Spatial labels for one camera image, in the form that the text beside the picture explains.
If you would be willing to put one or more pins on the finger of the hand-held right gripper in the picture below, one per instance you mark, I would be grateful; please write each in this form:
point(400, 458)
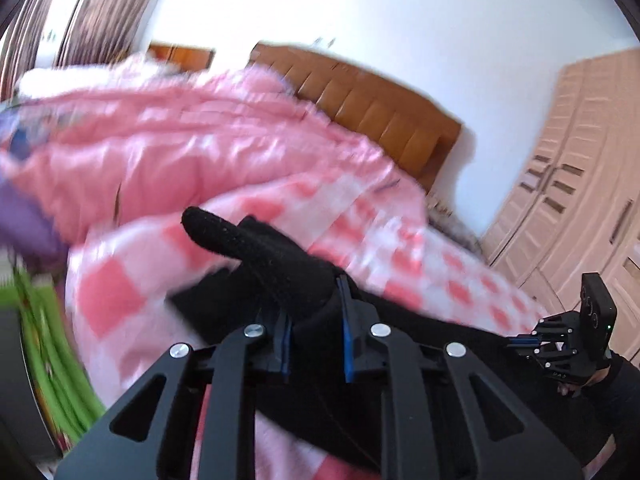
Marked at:
point(522, 342)
point(529, 353)

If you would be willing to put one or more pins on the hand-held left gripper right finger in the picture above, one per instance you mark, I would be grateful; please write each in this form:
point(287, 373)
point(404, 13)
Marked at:
point(346, 332)

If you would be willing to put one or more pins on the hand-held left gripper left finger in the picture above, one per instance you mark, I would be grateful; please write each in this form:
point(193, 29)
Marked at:
point(285, 342)

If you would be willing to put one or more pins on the black pants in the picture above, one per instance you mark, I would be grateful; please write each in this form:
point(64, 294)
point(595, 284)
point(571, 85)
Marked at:
point(280, 260)

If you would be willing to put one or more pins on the person's right forearm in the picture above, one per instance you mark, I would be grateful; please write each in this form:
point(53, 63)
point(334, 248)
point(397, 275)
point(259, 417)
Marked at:
point(620, 410)

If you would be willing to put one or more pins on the pink checked bed sheet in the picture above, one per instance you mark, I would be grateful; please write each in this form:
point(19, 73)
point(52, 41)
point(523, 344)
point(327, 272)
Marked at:
point(350, 220)

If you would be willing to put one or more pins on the grey fuzzy cloth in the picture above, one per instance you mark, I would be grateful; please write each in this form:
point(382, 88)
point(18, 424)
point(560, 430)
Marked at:
point(455, 222)

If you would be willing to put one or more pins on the beige panelled wardrobe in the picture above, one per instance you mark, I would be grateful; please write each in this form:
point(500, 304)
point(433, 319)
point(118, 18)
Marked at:
point(580, 175)

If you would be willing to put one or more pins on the brown padded headboard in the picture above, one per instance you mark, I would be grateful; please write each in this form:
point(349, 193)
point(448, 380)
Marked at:
point(370, 105)

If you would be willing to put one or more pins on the pink quilted duvet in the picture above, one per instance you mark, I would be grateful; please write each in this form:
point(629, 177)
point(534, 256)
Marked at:
point(200, 130)

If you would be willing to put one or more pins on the green printed cloth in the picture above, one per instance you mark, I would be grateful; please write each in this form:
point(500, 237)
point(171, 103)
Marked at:
point(50, 360)

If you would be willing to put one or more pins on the purple cloth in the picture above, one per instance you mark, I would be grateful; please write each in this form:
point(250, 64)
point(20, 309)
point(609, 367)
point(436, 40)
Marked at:
point(25, 215)

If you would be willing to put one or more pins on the brown wooden cabinet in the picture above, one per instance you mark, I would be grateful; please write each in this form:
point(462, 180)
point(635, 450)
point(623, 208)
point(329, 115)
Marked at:
point(182, 55)

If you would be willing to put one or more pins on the white pillow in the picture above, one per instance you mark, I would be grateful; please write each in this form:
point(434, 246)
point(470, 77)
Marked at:
point(55, 77)

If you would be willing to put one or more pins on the striped brown curtain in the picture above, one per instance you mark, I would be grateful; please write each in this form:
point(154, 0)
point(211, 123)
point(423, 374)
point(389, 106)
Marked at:
point(100, 5)

